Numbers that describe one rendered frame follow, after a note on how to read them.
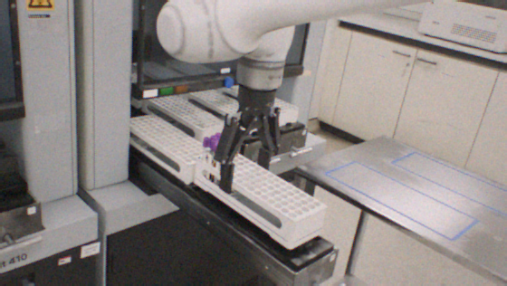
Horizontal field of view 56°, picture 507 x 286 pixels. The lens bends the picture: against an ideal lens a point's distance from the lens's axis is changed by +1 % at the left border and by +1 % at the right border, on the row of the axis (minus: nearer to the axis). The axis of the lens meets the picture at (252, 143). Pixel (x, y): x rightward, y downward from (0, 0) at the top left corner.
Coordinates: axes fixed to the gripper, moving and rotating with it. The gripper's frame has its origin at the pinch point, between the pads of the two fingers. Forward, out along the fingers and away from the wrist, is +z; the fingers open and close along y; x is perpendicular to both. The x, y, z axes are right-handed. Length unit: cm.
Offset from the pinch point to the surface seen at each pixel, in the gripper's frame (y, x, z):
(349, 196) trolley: 24.6, -11.8, 7.0
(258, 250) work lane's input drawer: -6.7, -12.6, 8.7
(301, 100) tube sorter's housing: 58, 33, 2
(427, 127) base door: 229, 56, 54
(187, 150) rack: -0.4, 19.3, 2.3
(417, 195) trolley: 40.8, -21.2, 6.7
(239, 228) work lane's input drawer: -5.6, -5.8, 8.0
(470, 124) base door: 229, 31, 43
